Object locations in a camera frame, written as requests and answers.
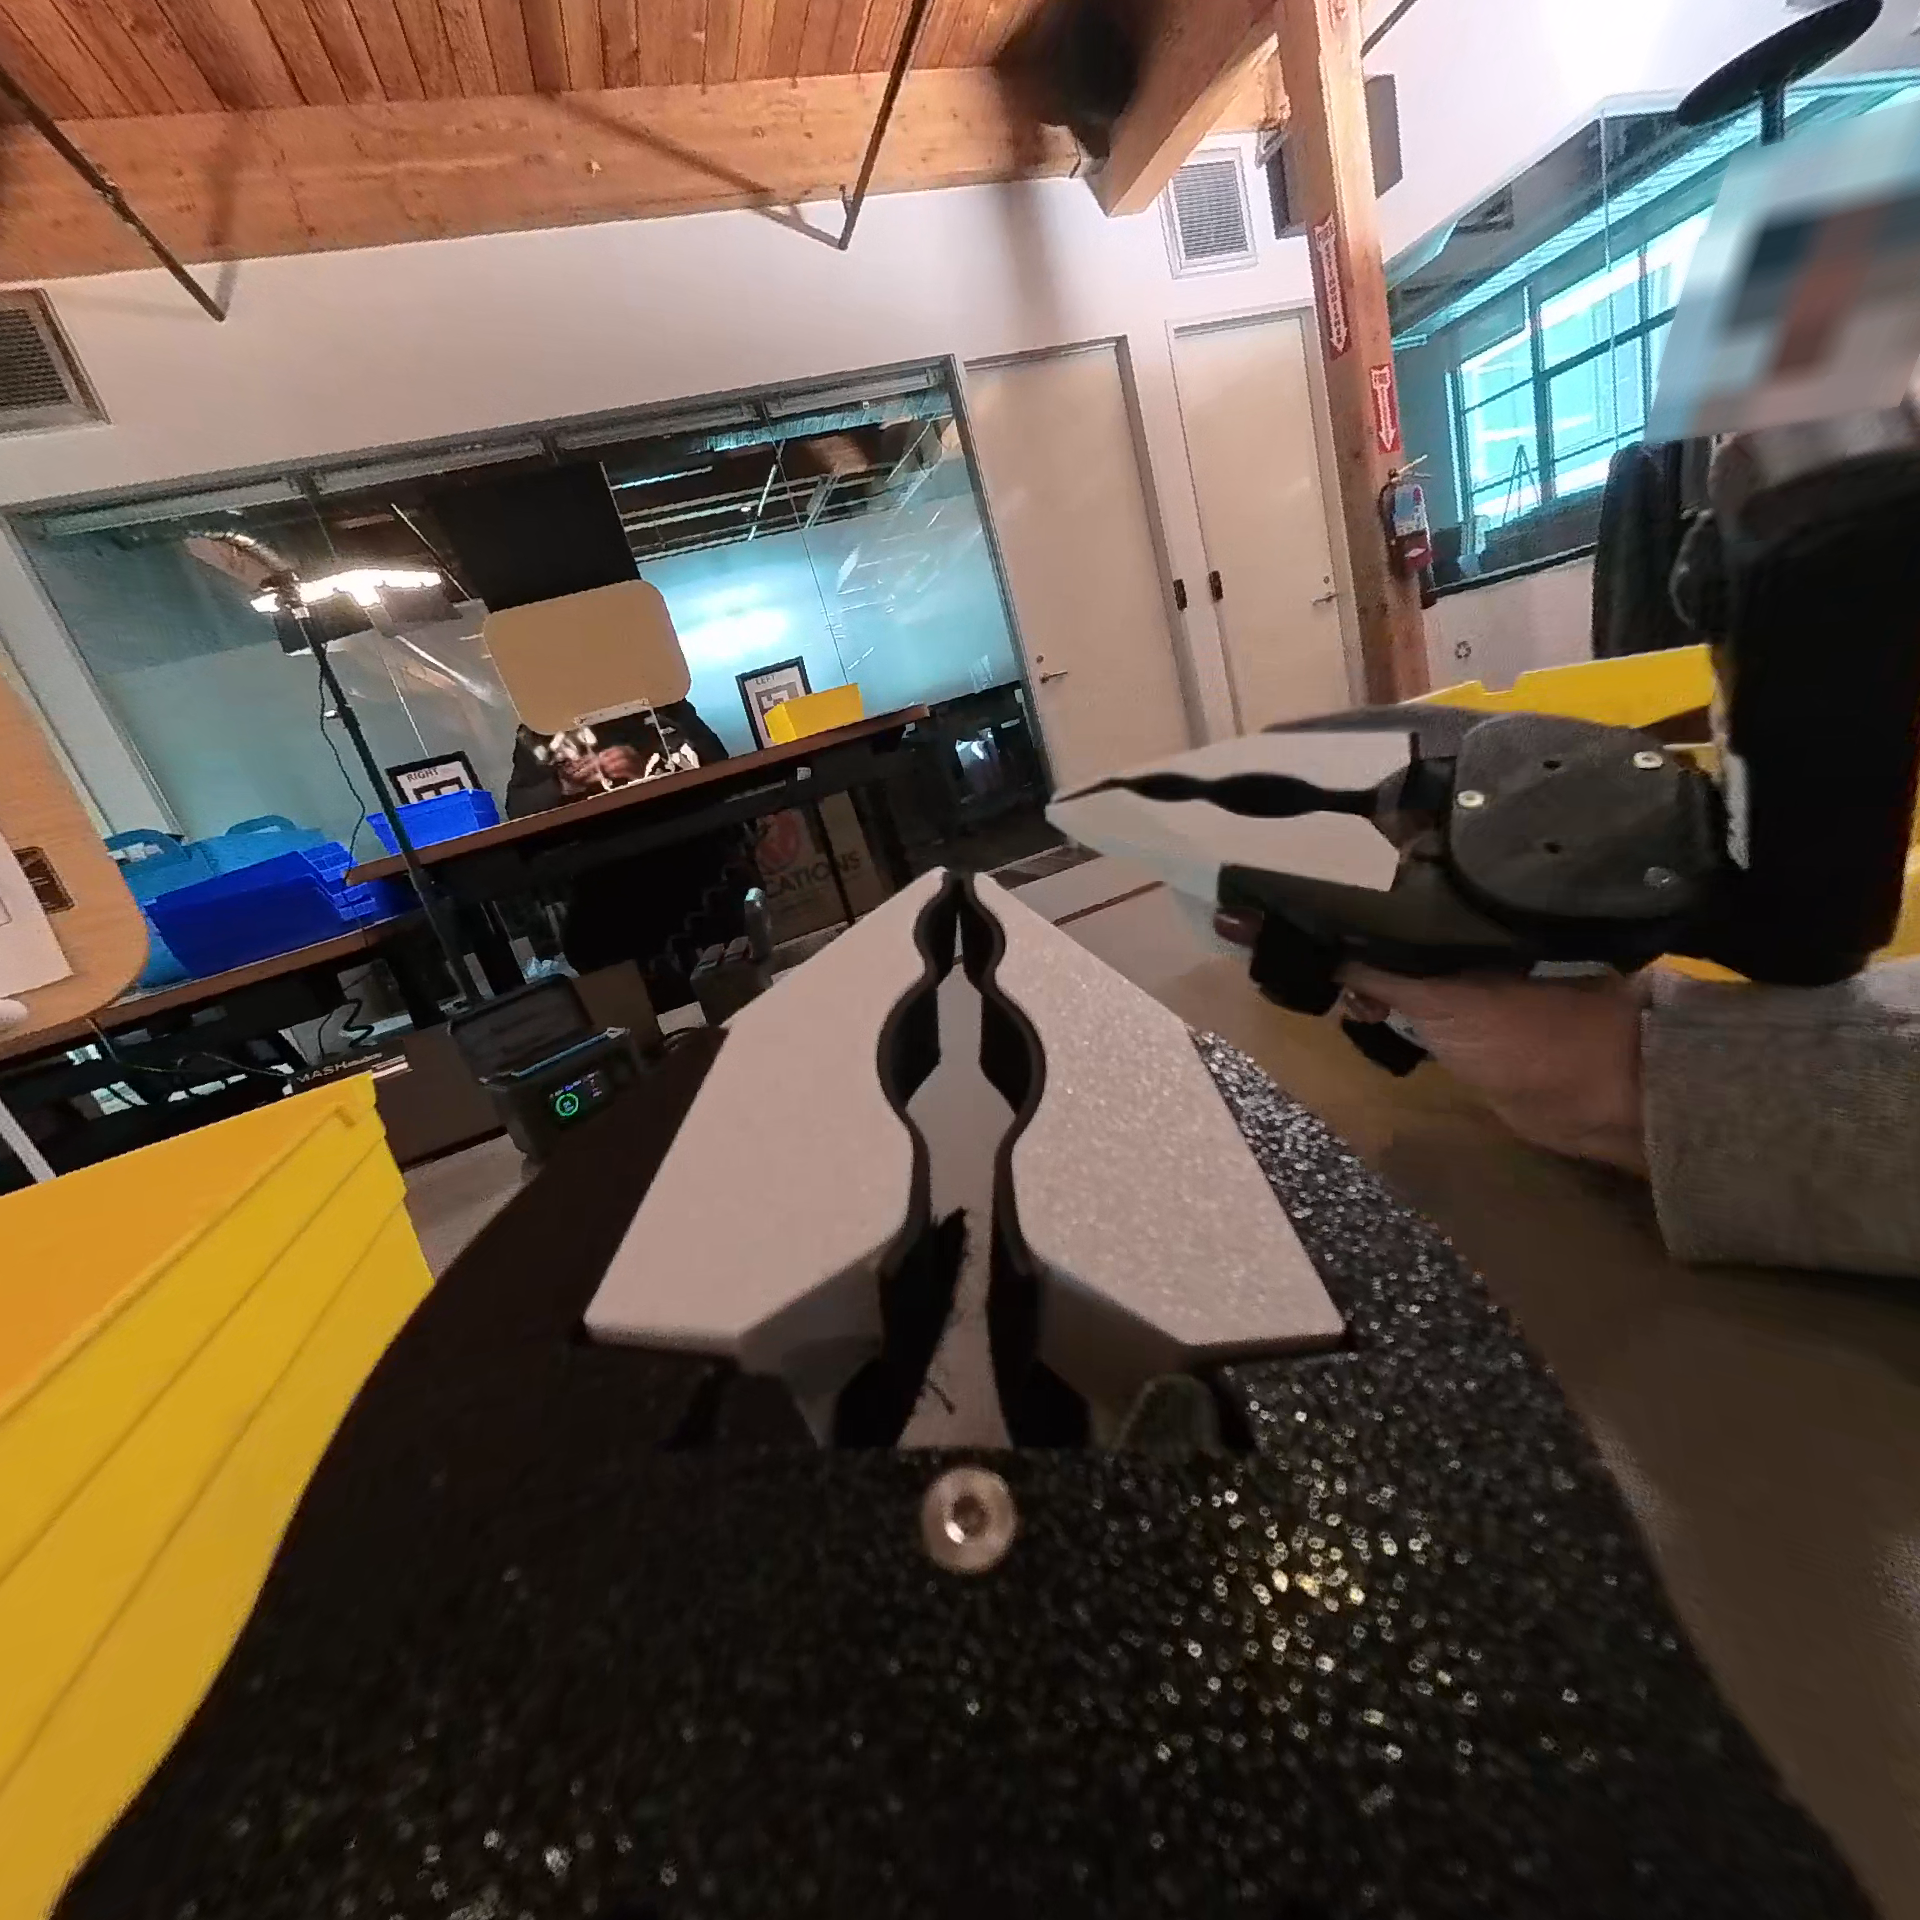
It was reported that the wooden post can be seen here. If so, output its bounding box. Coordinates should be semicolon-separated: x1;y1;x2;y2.
1276;0;1433;707

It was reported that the person's right hand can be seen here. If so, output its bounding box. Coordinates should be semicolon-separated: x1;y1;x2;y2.
1339;960;1653;1179

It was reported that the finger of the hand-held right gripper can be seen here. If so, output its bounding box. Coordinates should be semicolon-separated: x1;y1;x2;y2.
1044;779;1419;921
1119;705;1450;818

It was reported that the black round lamp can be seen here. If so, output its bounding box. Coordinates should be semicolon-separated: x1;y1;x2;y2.
1677;0;1889;153

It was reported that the dark wooden table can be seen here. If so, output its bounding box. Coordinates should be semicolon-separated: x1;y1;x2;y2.
346;701;933;904
0;900;452;1082

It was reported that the stack of blue bins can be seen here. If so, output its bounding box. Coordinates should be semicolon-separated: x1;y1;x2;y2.
106;786;506;986

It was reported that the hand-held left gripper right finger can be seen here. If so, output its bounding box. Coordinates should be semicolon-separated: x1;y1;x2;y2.
960;872;1346;1450

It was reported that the brown cardboard box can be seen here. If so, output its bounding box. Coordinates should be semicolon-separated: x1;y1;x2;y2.
747;795;890;921

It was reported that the white door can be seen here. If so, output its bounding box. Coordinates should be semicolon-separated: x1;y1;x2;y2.
1168;306;1360;736
960;344;1194;753

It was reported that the large window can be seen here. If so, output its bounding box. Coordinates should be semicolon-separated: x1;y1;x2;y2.
1387;89;1713;571

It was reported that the white wall vent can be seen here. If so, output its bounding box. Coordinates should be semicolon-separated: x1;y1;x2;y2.
0;293;107;436
1160;146;1260;276

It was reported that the black portable power station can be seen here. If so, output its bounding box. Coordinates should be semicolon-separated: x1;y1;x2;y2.
448;971;650;1164

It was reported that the black tripod with light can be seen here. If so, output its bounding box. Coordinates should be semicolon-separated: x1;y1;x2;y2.
248;562;482;1039

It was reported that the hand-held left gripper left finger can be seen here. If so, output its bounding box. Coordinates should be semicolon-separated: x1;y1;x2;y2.
583;867;969;1450

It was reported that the stacked yellow plastic bin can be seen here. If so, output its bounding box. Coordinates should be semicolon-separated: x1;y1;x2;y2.
0;1072;437;1920

